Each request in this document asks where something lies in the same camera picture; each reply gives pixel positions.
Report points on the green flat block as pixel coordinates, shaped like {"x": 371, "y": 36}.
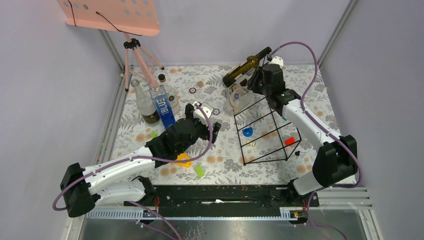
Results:
{"x": 199, "y": 171}

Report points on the red block near rack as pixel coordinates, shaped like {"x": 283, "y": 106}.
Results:
{"x": 289, "y": 141}

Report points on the pink music stand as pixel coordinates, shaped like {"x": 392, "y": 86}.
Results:
{"x": 129, "y": 17}

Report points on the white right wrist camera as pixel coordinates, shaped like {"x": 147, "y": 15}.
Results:
{"x": 277, "y": 60}

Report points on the blue arch toy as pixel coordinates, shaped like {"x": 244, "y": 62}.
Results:
{"x": 247, "y": 132}

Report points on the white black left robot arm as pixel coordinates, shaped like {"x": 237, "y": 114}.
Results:
{"x": 84, "y": 188}

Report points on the clear bottle blue gold emblem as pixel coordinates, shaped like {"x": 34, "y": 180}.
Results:
{"x": 171, "y": 94}

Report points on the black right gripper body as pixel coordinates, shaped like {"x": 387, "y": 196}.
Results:
{"x": 265, "y": 89}

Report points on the poker chip far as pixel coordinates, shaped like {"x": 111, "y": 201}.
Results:
{"x": 192, "y": 90}

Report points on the clear bottle black label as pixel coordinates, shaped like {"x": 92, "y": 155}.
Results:
{"x": 144, "y": 104}

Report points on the black wire wine rack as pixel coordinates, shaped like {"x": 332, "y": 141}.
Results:
{"x": 269, "y": 133}

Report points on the green block upper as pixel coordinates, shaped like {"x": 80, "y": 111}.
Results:
{"x": 153, "y": 134}

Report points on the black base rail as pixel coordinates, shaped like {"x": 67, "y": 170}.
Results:
{"x": 227, "y": 201}

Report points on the yellow triangle frame toy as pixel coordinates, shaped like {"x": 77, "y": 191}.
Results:
{"x": 183, "y": 157}

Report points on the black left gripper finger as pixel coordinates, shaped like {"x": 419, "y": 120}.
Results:
{"x": 215, "y": 131}
{"x": 189, "y": 111}

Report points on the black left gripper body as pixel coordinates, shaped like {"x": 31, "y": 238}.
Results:
{"x": 201, "y": 130}

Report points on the dark green wine bottle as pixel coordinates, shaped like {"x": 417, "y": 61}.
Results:
{"x": 251, "y": 62}

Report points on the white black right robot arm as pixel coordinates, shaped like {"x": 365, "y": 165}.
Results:
{"x": 336, "y": 157}

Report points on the clear round bottle gold label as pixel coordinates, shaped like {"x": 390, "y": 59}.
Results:
{"x": 238, "y": 98}

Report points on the blue square glass bottle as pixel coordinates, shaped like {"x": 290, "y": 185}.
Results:
{"x": 161, "y": 102}

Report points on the clear square bottle black cap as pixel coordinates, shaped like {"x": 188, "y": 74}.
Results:
{"x": 241, "y": 81}

